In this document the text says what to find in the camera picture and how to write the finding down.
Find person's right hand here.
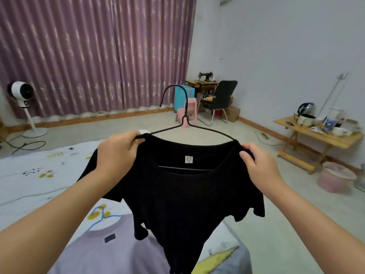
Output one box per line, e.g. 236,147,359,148
239,142,287,200

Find person's left hand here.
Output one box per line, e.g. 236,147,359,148
95,130,146,186

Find blue plastic hanger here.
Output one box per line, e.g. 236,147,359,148
87,205,122,231

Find black wire hanger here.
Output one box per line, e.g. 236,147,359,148
134,84,237,172

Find black t-shirt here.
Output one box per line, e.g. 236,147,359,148
77,133,266,274

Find lilac t-shirt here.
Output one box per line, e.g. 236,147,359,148
47,213,171,274

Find person's left forearm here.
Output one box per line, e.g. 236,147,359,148
0,169,114,274

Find person's right forearm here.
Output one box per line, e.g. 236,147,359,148
271,181,365,274

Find cardboard box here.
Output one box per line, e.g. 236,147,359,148
224,107,241,123

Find wooden folding table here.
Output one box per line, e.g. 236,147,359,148
273,115,364,175

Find pink plastic bucket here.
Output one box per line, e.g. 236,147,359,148
316,161,357,194

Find black office chair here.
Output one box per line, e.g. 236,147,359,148
197,80,239,127

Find white bowl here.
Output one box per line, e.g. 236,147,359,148
332,127,353,137

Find teal box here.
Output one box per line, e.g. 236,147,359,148
174,84,196,113

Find white jug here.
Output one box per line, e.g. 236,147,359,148
327,107,344,121

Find pink plastic chair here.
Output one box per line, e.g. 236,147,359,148
175,97,198,129

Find grey bed sheet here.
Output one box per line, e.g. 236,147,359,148
222,234,253,274

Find stack of white dishes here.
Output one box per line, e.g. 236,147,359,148
342,119,362,134

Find purple curtain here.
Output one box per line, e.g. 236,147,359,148
0,0,198,120

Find white standing fan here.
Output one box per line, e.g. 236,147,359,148
7,81,48,139

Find black power cable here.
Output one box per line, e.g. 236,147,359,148
0,134,47,155

